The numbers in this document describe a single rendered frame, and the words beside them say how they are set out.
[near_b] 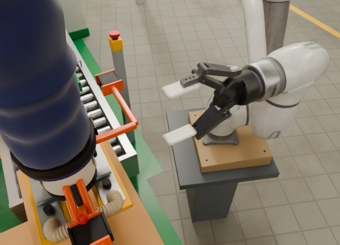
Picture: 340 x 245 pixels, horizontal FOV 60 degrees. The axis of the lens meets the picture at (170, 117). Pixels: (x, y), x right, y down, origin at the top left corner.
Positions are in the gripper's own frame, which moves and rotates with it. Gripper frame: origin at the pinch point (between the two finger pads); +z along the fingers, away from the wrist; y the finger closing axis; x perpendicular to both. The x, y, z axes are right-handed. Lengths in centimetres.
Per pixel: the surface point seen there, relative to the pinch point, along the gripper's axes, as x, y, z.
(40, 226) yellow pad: 17, 45, 36
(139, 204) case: 17, 63, 4
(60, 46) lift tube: 20.0, -9.1, 13.8
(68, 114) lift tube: 17.0, 6.0, 17.1
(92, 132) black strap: 22.4, 20.9, 12.6
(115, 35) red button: 118, 54, -28
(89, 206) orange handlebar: 8.7, 33.3, 20.6
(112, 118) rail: 96, 98, -11
